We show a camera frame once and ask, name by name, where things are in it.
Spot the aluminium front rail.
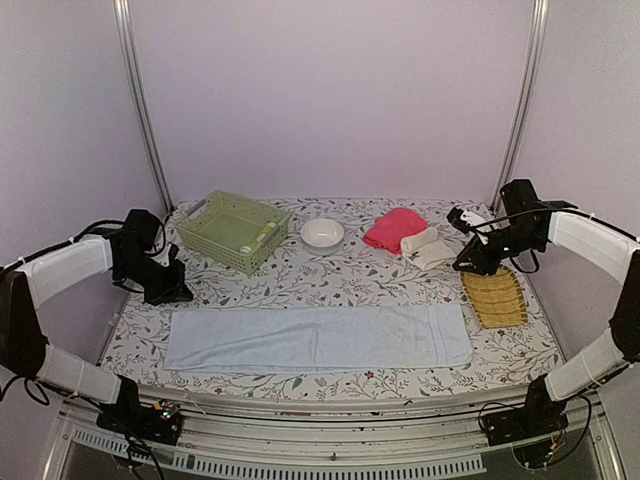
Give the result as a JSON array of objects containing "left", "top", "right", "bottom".
[{"left": 43, "top": 387, "right": 627, "bottom": 479}]

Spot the white ceramic bowl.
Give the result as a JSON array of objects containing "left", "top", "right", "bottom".
[{"left": 300, "top": 218, "right": 345, "bottom": 256}]

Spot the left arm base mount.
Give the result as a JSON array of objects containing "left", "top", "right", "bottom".
[{"left": 96, "top": 400, "right": 184, "bottom": 446}]

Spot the right aluminium frame post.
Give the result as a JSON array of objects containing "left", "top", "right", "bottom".
[{"left": 491, "top": 0, "right": 549, "bottom": 212}]

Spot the cream white towel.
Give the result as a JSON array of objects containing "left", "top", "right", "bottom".
[{"left": 400, "top": 228, "right": 456, "bottom": 271}]

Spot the aluminium frame post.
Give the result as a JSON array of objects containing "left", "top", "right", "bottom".
[
  {"left": 491, "top": 0, "right": 549, "bottom": 212},
  {"left": 113, "top": 0, "right": 174, "bottom": 213}
]

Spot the light blue towel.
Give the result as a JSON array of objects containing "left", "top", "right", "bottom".
[{"left": 164, "top": 304, "right": 473, "bottom": 373}]

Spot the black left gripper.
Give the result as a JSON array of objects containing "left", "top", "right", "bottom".
[{"left": 117, "top": 251, "right": 194, "bottom": 306}]

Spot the green plastic basket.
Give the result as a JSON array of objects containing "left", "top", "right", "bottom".
[{"left": 175, "top": 190, "right": 291, "bottom": 276}]

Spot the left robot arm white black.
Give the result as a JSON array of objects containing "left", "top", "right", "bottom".
[{"left": 1, "top": 209, "right": 193, "bottom": 434}]

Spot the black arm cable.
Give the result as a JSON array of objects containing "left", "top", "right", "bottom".
[
  {"left": 474, "top": 212, "right": 544, "bottom": 274},
  {"left": 0, "top": 217, "right": 169, "bottom": 406}
]

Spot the yellow woven bamboo tray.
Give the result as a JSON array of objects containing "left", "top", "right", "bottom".
[{"left": 460, "top": 266, "right": 528, "bottom": 329}]

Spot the green crocodile pattern towel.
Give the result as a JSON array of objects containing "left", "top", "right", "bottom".
[{"left": 240, "top": 222, "right": 278, "bottom": 255}]

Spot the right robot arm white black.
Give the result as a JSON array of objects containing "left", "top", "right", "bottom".
[{"left": 447, "top": 179, "right": 639, "bottom": 436}]

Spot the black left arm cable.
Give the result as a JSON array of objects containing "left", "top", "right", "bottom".
[{"left": 0, "top": 217, "right": 169, "bottom": 406}]

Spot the left aluminium frame post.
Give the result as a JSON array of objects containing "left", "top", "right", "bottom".
[{"left": 113, "top": 0, "right": 174, "bottom": 213}]

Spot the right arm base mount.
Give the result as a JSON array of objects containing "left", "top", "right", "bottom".
[{"left": 477, "top": 402, "right": 569, "bottom": 470}]

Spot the pink towel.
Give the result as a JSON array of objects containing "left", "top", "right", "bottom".
[{"left": 363, "top": 208, "right": 428, "bottom": 255}]

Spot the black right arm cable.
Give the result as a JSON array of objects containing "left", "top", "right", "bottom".
[{"left": 474, "top": 212, "right": 544, "bottom": 274}]

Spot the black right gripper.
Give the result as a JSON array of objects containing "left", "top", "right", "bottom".
[{"left": 453, "top": 222, "right": 544, "bottom": 276}]

